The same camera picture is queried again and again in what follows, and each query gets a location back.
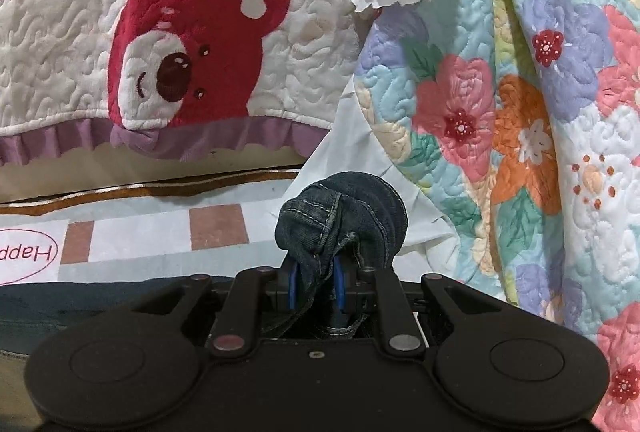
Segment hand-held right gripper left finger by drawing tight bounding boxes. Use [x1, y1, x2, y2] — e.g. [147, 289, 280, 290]
[131, 257, 301, 359]

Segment floral quilt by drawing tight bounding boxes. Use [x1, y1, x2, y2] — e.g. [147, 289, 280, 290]
[350, 0, 640, 432]

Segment white bear quilt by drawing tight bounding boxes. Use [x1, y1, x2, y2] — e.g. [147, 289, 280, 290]
[0, 0, 382, 164]

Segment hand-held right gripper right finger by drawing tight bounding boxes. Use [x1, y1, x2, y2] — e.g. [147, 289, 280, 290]
[332, 257, 503, 358]

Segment checked printed mat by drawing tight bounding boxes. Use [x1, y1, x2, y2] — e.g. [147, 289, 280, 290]
[0, 147, 453, 285]

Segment dark blue jeans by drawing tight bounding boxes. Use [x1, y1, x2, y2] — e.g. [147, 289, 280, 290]
[0, 172, 426, 355]

